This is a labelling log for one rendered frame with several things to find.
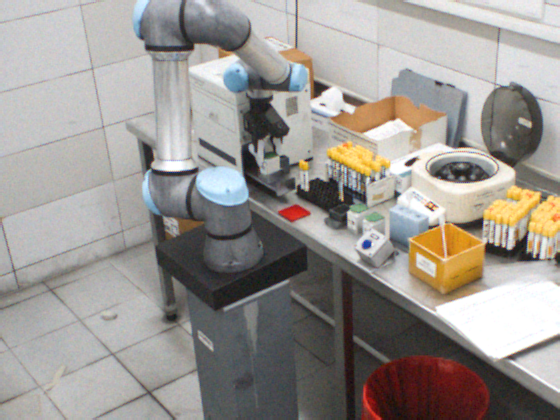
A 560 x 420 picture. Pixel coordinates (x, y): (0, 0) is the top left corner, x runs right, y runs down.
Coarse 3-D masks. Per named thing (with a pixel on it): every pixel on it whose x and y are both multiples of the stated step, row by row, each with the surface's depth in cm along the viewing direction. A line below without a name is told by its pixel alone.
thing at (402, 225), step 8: (392, 208) 235; (400, 208) 234; (392, 216) 235; (400, 216) 232; (408, 216) 231; (416, 216) 230; (424, 216) 230; (392, 224) 236; (400, 224) 234; (408, 224) 231; (416, 224) 229; (424, 224) 230; (392, 232) 237; (400, 232) 235; (408, 232) 232; (416, 232) 230; (392, 240) 238; (400, 240) 236; (400, 248) 235; (408, 248) 234
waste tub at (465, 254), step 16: (448, 224) 226; (416, 240) 222; (432, 240) 226; (448, 240) 229; (464, 240) 223; (480, 240) 218; (416, 256) 221; (432, 256) 215; (448, 256) 230; (464, 256) 215; (480, 256) 218; (416, 272) 223; (432, 272) 217; (448, 272) 214; (464, 272) 218; (480, 272) 221; (448, 288) 217
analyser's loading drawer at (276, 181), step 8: (248, 168) 274; (256, 168) 274; (256, 176) 269; (272, 176) 265; (280, 176) 266; (264, 184) 266; (272, 184) 264; (280, 184) 260; (288, 184) 262; (280, 192) 262
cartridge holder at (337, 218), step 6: (342, 204) 252; (330, 210) 249; (336, 210) 251; (342, 210) 252; (348, 210) 251; (330, 216) 250; (336, 216) 248; (342, 216) 247; (330, 222) 248; (336, 222) 248; (342, 222) 247; (336, 228) 247
